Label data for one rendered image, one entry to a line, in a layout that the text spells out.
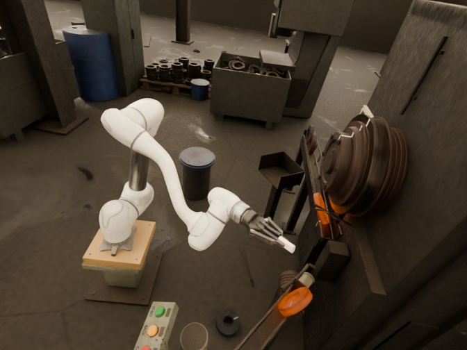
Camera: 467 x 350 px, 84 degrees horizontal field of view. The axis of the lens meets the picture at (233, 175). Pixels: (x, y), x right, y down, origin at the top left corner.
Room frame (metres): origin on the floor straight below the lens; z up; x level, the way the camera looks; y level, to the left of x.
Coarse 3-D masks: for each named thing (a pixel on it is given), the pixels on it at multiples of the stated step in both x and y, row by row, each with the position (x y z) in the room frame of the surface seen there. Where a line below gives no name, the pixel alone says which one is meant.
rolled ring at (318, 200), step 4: (316, 196) 1.12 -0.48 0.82; (320, 196) 1.17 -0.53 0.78; (316, 200) 1.09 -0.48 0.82; (320, 200) 1.10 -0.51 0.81; (320, 204) 1.06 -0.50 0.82; (324, 204) 1.16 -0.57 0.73; (324, 208) 1.14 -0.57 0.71; (320, 212) 1.03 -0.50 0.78; (324, 212) 1.03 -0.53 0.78; (320, 216) 1.02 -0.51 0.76; (324, 216) 1.02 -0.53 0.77; (320, 220) 1.02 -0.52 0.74; (324, 220) 1.01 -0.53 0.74; (328, 220) 1.06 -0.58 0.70
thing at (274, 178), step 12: (264, 156) 1.61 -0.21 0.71; (276, 156) 1.67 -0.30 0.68; (288, 156) 1.64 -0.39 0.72; (264, 168) 1.62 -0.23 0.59; (276, 168) 1.65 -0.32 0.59; (288, 168) 1.61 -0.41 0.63; (300, 168) 1.52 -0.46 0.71; (276, 180) 1.48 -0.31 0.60; (288, 180) 1.41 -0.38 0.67; (300, 180) 1.47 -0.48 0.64; (276, 192) 1.48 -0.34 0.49; (276, 204) 1.50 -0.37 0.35; (264, 216) 1.52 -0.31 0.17
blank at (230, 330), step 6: (222, 312) 0.75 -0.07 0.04; (228, 312) 0.76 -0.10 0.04; (234, 312) 0.76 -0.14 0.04; (216, 318) 0.71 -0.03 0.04; (222, 318) 0.72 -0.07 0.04; (234, 318) 0.73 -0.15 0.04; (216, 324) 0.68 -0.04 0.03; (222, 324) 0.68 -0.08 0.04; (234, 324) 0.69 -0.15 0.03; (222, 330) 0.65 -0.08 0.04; (228, 330) 0.66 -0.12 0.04; (234, 330) 0.66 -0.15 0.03; (228, 336) 0.63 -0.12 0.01
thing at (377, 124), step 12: (360, 120) 1.12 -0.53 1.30; (372, 120) 1.05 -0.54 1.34; (372, 132) 0.95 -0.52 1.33; (384, 132) 0.97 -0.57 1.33; (372, 144) 0.90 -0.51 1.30; (384, 144) 0.91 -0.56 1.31; (372, 156) 0.86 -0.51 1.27; (384, 156) 0.87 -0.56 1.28; (372, 168) 0.83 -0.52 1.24; (384, 168) 0.84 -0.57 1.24; (372, 180) 0.82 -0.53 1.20; (360, 192) 0.81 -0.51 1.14; (372, 192) 0.81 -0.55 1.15; (348, 204) 0.84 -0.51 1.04; (360, 204) 0.81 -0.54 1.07
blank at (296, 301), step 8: (304, 288) 0.60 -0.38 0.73; (288, 296) 0.59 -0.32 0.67; (296, 296) 0.58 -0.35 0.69; (304, 296) 0.54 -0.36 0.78; (312, 296) 0.56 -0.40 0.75; (280, 304) 0.55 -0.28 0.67; (288, 304) 0.52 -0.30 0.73; (296, 304) 0.51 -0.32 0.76; (304, 304) 0.51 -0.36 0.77; (288, 312) 0.49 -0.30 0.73; (296, 312) 0.49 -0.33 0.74
